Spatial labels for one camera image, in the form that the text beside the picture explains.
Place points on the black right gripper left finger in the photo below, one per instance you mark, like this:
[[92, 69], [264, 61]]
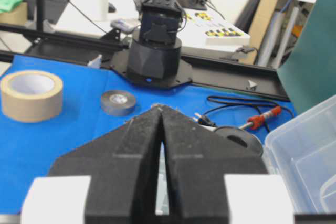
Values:
[[111, 179]]

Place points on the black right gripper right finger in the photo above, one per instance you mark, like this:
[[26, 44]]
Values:
[[196, 161]]

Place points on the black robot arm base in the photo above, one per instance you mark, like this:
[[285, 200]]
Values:
[[153, 58]]

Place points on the clear plastic toolbox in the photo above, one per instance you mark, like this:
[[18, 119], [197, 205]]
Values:
[[302, 152]]

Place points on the grey electrical tape roll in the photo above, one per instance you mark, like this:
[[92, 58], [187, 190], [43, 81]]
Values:
[[118, 102]]

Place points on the blue table mat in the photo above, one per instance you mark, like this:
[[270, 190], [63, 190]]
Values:
[[28, 150]]

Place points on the beige masking tape roll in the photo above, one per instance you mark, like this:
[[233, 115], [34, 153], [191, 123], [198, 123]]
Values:
[[31, 96]]

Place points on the dark green board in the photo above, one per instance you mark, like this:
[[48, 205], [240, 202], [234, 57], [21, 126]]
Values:
[[308, 75]]

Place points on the white box of parts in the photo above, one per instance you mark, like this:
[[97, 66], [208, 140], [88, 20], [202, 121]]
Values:
[[209, 28]]

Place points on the red-handled soldering iron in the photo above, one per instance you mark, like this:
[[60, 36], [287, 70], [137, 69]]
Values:
[[258, 121]]

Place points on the black aluminium rail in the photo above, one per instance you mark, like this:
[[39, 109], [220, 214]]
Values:
[[221, 74]]

